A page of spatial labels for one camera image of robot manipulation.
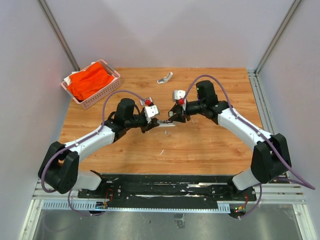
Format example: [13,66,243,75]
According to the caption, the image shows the grey white stapler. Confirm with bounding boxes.
[156,120,176,127]

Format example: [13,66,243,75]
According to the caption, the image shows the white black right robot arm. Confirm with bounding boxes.
[168,80,292,200]

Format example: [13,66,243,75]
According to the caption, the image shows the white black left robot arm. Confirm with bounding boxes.
[38,98,159,198]

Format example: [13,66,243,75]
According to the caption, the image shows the orange cloth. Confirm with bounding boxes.
[67,62,115,101]

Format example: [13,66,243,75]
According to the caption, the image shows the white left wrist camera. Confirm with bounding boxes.
[144,105,159,124]

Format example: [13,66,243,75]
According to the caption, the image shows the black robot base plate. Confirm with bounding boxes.
[77,173,257,207]

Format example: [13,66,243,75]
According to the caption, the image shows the left aluminium frame post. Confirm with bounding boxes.
[36,0,80,71]

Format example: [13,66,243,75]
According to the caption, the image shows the aluminium frame post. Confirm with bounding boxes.
[254,0,304,76]
[36,0,80,71]

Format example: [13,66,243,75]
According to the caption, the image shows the grey slotted cable duct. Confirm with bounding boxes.
[41,199,231,214]

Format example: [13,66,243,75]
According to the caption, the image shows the right aluminium frame post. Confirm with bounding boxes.
[254,0,304,76]

